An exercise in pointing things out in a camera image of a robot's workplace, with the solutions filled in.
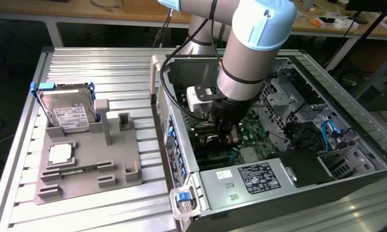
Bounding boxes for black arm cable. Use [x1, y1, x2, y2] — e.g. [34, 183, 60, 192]
[159, 0, 225, 122]

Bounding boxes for black graphics card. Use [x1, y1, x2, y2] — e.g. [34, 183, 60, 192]
[198, 129, 245, 150]

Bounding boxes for silver metal disk bay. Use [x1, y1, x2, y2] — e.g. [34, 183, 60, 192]
[259, 78, 310, 126]

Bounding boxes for black monitor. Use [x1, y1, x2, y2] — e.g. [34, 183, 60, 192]
[345, 0, 387, 25]

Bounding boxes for wooden desk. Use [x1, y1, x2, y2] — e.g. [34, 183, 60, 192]
[290, 0, 387, 71]
[0, 0, 194, 48]

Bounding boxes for grey parts rack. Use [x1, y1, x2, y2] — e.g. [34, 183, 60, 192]
[34, 98, 145, 205]

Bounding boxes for silver chipset heatsink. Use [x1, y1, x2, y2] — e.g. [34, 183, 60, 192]
[241, 147, 266, 163]

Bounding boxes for blue wire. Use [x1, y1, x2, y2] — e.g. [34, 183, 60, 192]
[322, 119, 340, 151]

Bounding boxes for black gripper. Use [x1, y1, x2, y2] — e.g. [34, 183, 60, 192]
[213, 98, 253, 136]

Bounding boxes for black plastic shroud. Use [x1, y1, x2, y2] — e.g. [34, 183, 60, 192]
[279, 149, 338, 188]

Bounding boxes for silver CPU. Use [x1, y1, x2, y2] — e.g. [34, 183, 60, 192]
[48, 144, 75, 163]

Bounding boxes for green motherboard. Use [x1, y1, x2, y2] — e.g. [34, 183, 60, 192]
[181, 96, 278, 170]

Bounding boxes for thin black hanging cable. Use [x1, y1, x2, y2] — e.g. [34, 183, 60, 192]
[154, 8, 175, 48]

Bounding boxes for green RAM stick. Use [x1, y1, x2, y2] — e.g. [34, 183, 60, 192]
[59, 166, 99, 175]

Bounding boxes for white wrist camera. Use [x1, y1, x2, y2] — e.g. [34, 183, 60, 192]
[186, 84, 227, 114]

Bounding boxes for hard disk with blue carrier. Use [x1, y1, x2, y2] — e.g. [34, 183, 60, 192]
[31, 81, 100, 133]

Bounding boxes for grey power supply unit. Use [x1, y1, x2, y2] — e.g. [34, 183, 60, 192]
[198, 160, 298, 211]

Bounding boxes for black open PC case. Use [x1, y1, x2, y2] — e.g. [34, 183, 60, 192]
[150, 54, 387, 232]

